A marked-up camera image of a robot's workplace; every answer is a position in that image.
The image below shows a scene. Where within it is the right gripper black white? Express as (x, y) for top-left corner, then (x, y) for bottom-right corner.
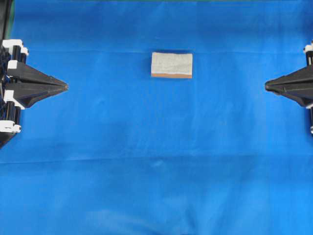
(265, 39), (313, 135)

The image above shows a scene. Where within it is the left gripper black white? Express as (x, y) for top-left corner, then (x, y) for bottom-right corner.
(0, 40), (68, 134)

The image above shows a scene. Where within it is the grey and orange sponge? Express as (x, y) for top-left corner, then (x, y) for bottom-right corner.
(151, 52), (193, 79)

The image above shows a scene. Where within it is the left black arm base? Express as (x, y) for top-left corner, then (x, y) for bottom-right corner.
(0, 0), (16, 150)

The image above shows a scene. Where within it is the blue table cloth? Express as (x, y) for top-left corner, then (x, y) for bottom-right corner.
(0, 0), (313, 235)

